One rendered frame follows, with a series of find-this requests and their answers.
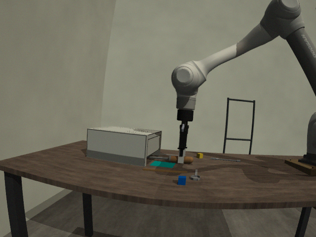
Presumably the steel hook with wooden handle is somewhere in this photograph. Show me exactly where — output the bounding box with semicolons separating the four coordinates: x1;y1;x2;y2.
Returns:
147;156;194;163

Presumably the teal square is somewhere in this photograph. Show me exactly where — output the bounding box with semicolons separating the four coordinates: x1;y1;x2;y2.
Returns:
150;161;175;168

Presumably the grey metal spoon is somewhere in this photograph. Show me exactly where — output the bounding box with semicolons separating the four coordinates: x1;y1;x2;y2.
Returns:
191;169;200;181

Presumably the blue cube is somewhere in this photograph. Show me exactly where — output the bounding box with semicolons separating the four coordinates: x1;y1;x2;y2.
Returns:
178;176;186;185

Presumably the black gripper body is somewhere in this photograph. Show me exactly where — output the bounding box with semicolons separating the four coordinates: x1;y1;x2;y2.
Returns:
177;110;194;128

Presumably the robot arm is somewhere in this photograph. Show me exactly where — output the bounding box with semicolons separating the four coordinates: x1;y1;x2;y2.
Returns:
171;0;316;166

